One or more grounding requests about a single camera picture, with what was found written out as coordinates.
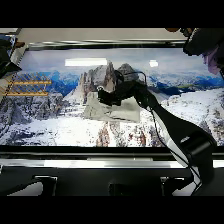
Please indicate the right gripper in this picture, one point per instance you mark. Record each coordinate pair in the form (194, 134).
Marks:
(113, 96)

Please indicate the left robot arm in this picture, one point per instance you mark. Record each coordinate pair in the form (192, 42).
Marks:
(20, 185)

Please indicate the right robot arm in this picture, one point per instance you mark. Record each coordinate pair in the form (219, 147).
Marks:
(180, 133)

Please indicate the purple garment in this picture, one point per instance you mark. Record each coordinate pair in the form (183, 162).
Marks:
(212, 61)

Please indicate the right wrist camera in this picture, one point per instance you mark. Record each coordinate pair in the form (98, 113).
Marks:
(119, 77)

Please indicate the silver frame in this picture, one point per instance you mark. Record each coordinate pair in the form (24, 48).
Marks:
(100, 163)

